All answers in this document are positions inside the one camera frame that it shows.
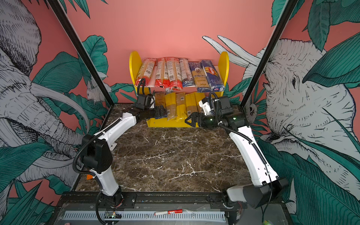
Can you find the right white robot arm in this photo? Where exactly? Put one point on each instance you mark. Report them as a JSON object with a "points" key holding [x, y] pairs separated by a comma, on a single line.
{"points": [[266, 184]]}

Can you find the clear blue-end spaghetti pack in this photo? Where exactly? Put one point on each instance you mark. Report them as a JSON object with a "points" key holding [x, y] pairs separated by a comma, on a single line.
{"points": [[186, 74]]}

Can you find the brown blue-end spaghetti pack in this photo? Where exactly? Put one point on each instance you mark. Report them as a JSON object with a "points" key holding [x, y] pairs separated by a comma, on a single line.
{"points": [[160, 105]]}

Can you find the dark-blue-top Arbella spaghetti pack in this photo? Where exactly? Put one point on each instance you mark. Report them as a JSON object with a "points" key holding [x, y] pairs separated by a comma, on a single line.
{"points": [[199, 77]]}

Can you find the black front frame beam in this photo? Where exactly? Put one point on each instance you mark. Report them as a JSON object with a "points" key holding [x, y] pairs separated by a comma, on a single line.
{"points": [[216, 200]]}

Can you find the red white marker pen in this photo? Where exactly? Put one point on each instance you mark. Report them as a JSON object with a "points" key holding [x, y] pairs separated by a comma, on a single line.
{"points": [[159, 213]]}

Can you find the yellow pasta pack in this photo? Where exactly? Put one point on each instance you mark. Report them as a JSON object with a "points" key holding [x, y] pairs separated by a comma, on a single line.
{"points": [[181, 107], [170, 100], [191, 104], [199, 97]]}

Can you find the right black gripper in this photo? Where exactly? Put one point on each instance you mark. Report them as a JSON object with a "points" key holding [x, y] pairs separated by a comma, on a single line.
{"points": [[196, 116]]}

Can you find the small green circuit board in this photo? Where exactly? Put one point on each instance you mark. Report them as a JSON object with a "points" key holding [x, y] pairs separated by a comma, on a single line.
{"points": [[113, 215]]}

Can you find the red spaghetti pack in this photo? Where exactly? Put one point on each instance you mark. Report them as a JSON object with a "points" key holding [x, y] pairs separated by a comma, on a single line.
{"points": [[174, 73], [146, 70], [161, 76]]}

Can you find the black corner post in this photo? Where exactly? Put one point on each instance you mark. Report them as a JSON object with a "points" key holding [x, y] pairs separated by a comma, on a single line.
{"points": [[282, 22], [77, 43]]}

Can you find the perforated metal rail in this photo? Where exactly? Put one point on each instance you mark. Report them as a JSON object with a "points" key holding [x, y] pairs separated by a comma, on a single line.
{"points": [[213, 216]]}

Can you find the yellow shelf unit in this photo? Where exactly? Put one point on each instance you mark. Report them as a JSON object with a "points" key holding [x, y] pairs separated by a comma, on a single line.
{"points": [[135, 63]]}

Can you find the left black corner post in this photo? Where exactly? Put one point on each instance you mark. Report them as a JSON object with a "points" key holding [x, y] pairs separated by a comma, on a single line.
{"points": [[77, 43]]}

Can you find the blue Barilla spaghetti pack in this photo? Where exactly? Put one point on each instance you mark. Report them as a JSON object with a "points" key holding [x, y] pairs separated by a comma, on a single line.
{"points": [[213, 77]]}

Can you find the right black corner post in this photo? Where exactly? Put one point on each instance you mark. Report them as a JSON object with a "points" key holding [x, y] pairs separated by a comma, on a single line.
{"points": [[282, 22]]}

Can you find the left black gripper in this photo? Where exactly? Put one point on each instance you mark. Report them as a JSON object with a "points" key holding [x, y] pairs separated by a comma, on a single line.
{"points": [[155, 114]]}

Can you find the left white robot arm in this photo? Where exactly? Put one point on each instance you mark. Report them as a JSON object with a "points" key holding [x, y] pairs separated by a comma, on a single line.
{"points": [[95, 157]]}

